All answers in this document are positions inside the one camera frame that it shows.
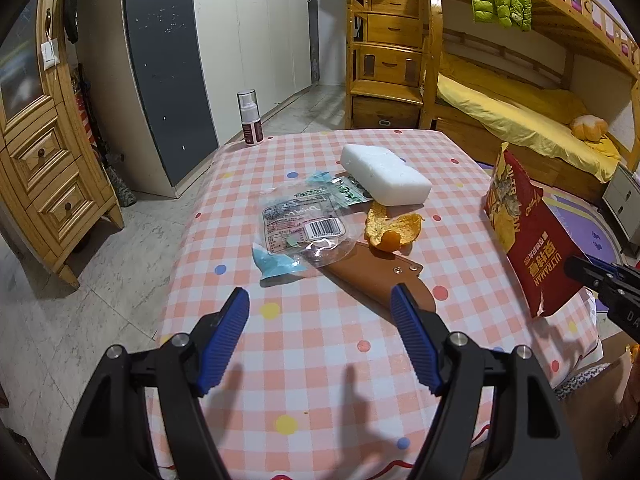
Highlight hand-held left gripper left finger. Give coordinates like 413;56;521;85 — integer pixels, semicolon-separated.
55;287;251;480

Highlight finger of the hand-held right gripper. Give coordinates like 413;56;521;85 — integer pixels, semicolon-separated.
564;255;632;293

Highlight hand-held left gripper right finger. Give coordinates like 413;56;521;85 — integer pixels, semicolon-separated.
390;284;583;480

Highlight red snack bag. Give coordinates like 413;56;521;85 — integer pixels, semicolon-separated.
482;142;591;318

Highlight person's right hand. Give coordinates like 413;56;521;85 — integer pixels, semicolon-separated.
619;344;640;428

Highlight brown cardboard box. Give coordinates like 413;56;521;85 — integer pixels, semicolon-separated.
597;332;633;368

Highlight rainbow oval rug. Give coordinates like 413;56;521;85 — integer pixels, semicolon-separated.
475;160;623;261

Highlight grey nightstand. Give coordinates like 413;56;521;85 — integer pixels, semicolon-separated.
601;165;640;256

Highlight brown leather sheath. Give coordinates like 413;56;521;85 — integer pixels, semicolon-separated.
305;240;437;318

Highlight person's houndstooth trousers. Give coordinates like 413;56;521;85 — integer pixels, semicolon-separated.
552;362;608;401

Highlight pink checked tablecloth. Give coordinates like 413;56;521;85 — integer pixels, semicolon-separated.
157;129;603;480

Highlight light blue plastic scrap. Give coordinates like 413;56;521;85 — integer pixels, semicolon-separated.
250;242;308;279

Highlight orange peel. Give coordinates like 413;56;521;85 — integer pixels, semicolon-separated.
363;202;425;253

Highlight clear plastic barcode bag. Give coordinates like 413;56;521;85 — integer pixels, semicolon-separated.
262;191;357;267

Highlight orange plush pillow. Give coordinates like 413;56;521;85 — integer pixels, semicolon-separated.
570;114;611;142

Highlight green plastic wrapper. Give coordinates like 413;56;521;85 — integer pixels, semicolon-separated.
306;171;373;208

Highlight yellow bed sheet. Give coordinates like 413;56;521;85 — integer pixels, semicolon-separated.
437;52;623;183

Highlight white foam block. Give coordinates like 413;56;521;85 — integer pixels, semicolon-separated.
340;144;432;207

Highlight camouflage long bag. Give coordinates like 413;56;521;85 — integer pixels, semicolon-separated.
102;152;138;208

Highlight small spray bottle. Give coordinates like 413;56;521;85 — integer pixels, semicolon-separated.
236;89;263;147

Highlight wooden drawer cabinet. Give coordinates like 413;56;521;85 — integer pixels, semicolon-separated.
0;0;126;288

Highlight wooden bunk bed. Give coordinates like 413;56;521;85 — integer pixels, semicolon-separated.
420;0;640;206

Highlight red patterned long bag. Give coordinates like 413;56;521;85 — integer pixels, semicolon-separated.
75;62;108;161

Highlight wooden stair drawers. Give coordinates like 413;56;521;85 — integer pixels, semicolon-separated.
345;0;441;131

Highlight white and grey wardrobe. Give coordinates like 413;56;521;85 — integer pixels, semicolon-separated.
75;0;321;198

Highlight white hanging tag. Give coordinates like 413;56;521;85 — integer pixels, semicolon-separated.
40;40;61;70

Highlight dark hanging bag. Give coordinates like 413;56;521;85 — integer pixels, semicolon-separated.
62;0;81;45

